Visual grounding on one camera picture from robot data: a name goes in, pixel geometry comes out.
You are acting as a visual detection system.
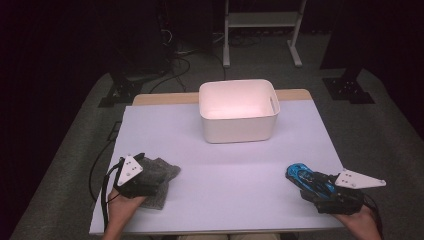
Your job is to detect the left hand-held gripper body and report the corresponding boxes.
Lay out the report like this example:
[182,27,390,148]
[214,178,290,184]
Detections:
[113,152,160,200]

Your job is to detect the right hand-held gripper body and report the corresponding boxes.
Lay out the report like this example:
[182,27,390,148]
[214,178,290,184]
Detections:
[314,168,388,216]

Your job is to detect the blue and black toy car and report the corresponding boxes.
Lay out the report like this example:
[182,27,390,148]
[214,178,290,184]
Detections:
[285,162,337,202]

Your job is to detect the grey sponge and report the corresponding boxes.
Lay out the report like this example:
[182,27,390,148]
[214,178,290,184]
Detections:
[138,157,182,211]

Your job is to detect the person's right hand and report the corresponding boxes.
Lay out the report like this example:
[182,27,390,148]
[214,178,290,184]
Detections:
[333,204,383,240]

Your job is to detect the person's left hand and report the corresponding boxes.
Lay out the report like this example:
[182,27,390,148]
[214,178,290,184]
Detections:
[107,188,148,219]

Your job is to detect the black stand base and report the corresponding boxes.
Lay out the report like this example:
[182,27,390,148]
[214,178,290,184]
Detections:
[98,74,144,108]
[322,66,375,105]

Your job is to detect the wooden table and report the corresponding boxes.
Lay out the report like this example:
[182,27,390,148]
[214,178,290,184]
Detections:
[132,88,313,107]

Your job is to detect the white table cover sheet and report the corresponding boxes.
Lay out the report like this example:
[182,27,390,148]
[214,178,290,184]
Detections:
[89,99,346,236]

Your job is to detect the white plastic bin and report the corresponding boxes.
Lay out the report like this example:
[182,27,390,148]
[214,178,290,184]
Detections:
[198,78,281,145]

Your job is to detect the dark curtain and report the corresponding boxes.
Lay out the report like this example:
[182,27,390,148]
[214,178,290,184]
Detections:
[319,0,424,138]

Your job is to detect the right hand-held gripper black cable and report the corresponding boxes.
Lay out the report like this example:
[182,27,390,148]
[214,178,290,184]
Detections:
[362,194,384,239]

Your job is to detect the thin black floor cable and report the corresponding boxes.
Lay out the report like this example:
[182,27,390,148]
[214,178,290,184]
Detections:
[89,139,116,203]

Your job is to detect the white metal stand frame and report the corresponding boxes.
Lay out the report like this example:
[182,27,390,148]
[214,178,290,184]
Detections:
[222,0,308,69]

